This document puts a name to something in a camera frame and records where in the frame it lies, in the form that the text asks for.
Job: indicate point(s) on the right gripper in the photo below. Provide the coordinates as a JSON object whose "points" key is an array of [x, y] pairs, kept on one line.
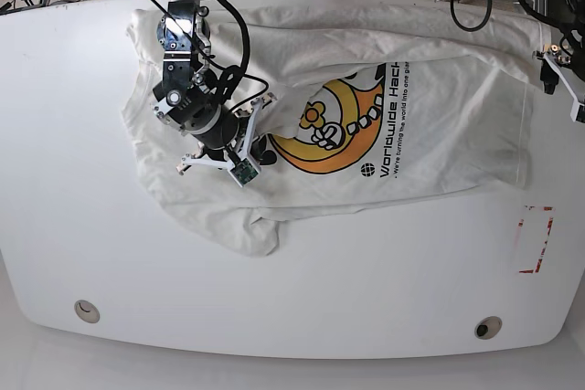
{"points": [[216, 105]]}

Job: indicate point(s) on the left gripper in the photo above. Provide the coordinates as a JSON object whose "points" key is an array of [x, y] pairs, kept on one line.
{"points": [[559, 66]]}

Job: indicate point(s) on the white printed T-shirt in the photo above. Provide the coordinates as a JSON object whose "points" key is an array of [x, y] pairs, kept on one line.
{"points": [[372, 106]]}

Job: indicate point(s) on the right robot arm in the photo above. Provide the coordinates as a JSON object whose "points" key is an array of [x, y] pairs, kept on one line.
{"points": [[193, 93]]}

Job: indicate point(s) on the red tape rectangle marking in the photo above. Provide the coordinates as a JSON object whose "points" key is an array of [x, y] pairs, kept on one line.
{"points": [[532, 236]]}

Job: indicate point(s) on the left table grommet hole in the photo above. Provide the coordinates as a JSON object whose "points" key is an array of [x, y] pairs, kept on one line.
{"points": [[87, 312]]}

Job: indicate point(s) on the table grommet hole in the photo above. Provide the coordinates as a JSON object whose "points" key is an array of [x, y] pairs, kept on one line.
{"points": [[87, 312], [488, 328]]}

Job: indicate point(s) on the right table grommet hole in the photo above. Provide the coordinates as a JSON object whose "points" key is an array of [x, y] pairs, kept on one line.
{"points": [[488, 328]]}

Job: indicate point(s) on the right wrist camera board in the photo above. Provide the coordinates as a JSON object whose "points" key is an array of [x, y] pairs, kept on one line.
{"points": [[244, 171]]}

